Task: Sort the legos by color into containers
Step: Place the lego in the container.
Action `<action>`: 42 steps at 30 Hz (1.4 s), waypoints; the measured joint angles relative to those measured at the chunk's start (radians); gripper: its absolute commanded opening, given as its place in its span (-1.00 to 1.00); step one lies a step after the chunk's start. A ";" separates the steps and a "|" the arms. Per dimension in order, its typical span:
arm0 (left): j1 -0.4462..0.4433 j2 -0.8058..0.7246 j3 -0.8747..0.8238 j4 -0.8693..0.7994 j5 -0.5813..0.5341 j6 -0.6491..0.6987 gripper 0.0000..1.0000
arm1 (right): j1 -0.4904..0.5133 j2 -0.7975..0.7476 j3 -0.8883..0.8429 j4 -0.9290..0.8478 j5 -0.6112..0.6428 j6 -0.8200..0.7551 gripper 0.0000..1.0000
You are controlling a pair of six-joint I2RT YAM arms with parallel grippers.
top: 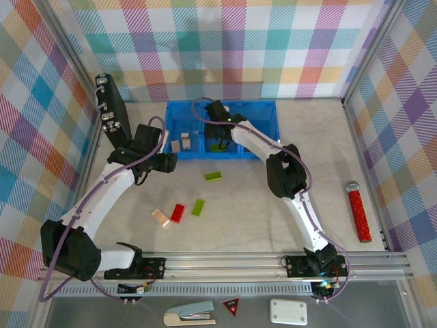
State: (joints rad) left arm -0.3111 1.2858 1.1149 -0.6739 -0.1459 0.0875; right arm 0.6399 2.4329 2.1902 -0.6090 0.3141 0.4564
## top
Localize red lego brick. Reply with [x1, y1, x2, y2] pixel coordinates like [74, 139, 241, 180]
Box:
[170, 204, 186, 223]

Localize blue three-compartment bin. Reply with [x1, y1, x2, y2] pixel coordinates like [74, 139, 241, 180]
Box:
[163, 100, 282, 161]

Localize black briefcase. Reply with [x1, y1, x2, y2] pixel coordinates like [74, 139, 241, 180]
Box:
[94, 73, 134, 151]

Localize light blue stapler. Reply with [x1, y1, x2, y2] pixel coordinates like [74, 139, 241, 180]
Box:
[163, 300, 217, 327]

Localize red black triangle sign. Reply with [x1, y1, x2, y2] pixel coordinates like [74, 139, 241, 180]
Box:
[219, 297, 241, 318]

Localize red glitter tube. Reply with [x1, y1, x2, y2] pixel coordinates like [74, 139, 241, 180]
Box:
[345, 180, 373, 244]

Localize white rectangular plate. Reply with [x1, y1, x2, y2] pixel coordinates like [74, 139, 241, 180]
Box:
[269, 299, 309, 327]

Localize left gripper black cable loop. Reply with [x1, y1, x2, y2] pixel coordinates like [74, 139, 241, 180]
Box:
[133, 169, 151, 187]

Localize left aluminium side rail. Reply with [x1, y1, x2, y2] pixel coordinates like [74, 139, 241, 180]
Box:
[59, 111, 104, 256]

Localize aluminium side rail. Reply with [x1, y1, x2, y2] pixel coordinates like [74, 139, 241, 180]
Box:
[342, 100, 392, 252]
[59, 111, 104, 256]

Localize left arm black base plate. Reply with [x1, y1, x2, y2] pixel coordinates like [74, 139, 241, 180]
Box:
[104, 256, 167, 281]

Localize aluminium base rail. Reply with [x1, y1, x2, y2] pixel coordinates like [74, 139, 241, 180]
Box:
[36, 251, 414, 284]

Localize right aluminium side rail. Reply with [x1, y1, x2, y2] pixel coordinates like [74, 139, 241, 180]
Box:
[342, 100, 392, 252]

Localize slotted grey cable duct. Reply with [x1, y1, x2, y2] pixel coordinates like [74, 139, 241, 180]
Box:
[53, 286, 324, 297]

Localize left aluminium frame post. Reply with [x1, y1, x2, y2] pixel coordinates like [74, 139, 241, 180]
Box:
[42, 0, 103, 117]

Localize aluminium frame post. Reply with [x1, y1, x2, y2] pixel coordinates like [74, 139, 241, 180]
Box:
[341, 0, 408, 103]
[42, 0, 103, 117]

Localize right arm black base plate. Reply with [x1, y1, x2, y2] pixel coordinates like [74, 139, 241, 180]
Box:
[285, 254, 349, 278]

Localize right aluminium frame post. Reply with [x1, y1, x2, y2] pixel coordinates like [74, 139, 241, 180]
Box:
[341, 0, 408, 103]

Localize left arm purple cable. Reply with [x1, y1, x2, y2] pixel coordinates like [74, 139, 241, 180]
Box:
[38, 115, 168, 303]

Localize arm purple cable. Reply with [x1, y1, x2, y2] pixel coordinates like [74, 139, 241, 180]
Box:
[38, 115, 168, 303]
[190, 97, 351, 303]

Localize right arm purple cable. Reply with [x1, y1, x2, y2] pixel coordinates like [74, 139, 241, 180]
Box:
[190, 97, 351, 303]

